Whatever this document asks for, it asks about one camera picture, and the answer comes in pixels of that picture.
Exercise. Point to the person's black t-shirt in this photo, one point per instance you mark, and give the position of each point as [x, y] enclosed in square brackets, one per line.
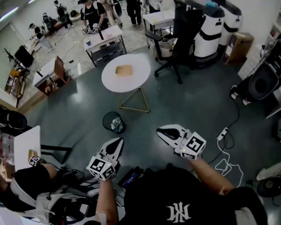
[173, 193]

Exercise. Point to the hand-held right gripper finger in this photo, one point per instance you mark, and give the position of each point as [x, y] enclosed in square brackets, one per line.
[169, 141]
[175, 126]

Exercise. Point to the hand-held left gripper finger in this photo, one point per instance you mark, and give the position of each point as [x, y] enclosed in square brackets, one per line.
[107, 146]
[119, 152]

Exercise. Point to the white black robot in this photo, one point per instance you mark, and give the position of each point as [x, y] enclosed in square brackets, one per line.
[232, 20]
[209, 35]

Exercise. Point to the white drawer cabinet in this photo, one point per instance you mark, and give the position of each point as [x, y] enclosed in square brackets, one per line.
[251, 61]

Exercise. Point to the white power strip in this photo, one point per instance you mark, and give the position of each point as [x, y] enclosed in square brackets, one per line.
[222, 134]

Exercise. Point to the pack of clear bottles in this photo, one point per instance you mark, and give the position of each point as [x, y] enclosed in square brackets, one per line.
[3, 144]

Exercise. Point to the pink flat item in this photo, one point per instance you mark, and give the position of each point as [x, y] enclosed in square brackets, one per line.
[110, 34]

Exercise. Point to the wooden desk with white top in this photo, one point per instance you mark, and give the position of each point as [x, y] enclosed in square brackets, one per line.
[51, 74]

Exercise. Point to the person's right forearm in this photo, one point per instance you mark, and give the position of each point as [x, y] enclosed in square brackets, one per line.
[210, 176]

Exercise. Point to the black bottle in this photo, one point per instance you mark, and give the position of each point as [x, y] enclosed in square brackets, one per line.
[101, 34]

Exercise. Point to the black backpack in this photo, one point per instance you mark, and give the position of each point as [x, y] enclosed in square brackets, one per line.
[8, 118]

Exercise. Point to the wooden shelf cart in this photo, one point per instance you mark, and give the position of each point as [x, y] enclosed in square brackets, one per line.
[16, 84]

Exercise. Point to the person's left forearm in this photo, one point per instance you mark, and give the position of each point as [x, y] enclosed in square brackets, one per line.
[105, 202]

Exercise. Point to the round white table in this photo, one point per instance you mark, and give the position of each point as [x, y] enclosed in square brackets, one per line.
[133, 62]

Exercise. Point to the white desk with black legs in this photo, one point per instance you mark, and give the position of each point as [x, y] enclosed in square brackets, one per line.
[27, 141]

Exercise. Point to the black monitor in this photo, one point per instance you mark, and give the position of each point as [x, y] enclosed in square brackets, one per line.
[23, 56]

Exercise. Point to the white table with shelf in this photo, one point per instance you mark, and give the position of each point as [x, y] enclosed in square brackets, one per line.
[104, 37]

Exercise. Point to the ceiling light bar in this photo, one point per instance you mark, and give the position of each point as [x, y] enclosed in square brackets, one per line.
[8, 14]
[33, 0]

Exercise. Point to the black wire waste bin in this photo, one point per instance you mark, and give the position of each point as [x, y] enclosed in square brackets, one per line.
[107, 123]

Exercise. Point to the black blue device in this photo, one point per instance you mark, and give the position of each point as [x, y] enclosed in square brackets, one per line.
[130, 177]

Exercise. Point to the brown cardboard box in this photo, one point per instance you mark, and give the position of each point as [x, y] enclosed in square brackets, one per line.
[239, 46]

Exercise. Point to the beige cloth bag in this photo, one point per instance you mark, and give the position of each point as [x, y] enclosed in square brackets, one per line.
[165, 47]

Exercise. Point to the blue cup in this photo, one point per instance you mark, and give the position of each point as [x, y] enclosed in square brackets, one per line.
[88, 43]

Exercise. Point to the white metal-frame table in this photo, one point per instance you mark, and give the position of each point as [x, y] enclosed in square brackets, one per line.
[159, 17]

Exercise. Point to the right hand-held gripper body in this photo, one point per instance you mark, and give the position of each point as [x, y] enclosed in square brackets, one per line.
[195, 145]

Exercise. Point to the black office chair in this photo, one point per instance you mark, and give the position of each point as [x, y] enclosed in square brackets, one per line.
[181, 41]

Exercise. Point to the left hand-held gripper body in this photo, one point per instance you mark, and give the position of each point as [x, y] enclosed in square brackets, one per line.
[100, 166]

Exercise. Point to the black coat stand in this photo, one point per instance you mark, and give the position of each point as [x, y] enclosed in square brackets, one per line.
[8, 54]

